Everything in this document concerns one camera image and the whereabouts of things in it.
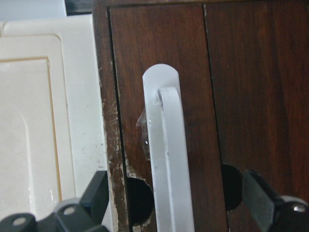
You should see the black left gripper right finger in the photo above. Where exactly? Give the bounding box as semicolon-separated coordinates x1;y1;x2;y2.
242;170;309;232

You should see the dark wooden drawer box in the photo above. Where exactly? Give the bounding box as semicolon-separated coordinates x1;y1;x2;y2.
93;0;309;232

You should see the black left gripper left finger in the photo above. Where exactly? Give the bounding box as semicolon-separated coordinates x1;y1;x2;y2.
0;171;109;232

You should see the white drawer handle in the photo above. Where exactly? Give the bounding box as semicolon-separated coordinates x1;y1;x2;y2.
142;64;195;232

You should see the cream plastic box top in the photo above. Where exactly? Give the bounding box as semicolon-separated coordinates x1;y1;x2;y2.
0;15;107;220

